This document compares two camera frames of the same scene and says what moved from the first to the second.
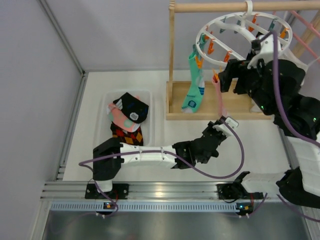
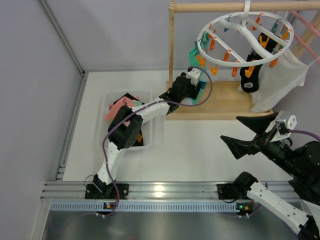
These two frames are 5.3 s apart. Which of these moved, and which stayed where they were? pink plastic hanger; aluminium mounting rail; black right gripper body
Moved: black right gripper body
Stayed: pink plastic hanger; aluminium mounting rail
